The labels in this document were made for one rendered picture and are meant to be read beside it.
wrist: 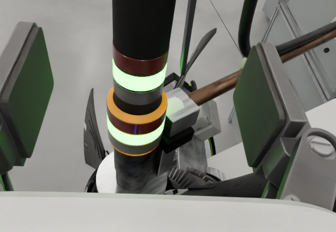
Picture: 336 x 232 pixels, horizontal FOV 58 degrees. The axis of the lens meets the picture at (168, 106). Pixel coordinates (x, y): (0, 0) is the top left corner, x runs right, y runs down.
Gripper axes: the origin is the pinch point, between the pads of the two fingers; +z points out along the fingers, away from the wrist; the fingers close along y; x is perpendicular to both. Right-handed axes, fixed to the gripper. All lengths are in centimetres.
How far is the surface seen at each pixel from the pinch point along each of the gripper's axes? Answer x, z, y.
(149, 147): -11.3, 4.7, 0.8
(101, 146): -49, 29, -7
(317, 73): -65, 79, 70
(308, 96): -75, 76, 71
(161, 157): -15.6, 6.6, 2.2
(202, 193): -33.7, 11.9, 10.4
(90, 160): -66, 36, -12
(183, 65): -4.0, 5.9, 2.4
